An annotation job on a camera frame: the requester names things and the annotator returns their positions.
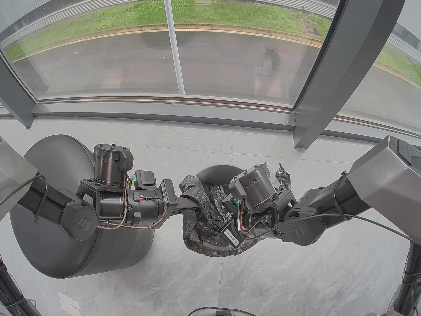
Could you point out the window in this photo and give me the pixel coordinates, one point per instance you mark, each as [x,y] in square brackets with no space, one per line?
[345,61]

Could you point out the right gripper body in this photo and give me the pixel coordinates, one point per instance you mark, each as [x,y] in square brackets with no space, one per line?
[255,227]

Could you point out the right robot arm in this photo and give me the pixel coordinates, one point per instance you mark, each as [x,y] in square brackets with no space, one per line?
[368,179]

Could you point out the dark grey round chair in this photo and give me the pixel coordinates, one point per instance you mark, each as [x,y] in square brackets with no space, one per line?
[98,255]

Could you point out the dark grey trash bin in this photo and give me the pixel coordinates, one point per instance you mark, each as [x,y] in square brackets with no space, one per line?
[213,174]

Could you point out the black plastic bag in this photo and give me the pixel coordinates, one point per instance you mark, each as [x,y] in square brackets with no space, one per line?
[197,232]

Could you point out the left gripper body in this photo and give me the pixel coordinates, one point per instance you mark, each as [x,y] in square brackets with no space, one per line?
[144,207]

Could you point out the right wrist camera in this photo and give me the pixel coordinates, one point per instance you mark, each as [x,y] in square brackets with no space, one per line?
[228,203]

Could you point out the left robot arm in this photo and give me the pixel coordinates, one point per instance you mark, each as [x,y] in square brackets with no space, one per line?
[49,202]

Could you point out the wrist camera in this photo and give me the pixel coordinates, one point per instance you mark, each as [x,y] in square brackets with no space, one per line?
[145,179]
[228,203]

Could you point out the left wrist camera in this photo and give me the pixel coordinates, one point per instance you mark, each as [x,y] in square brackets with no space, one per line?
[145,179]

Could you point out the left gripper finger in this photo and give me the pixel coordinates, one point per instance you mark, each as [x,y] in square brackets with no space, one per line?
[189,202]

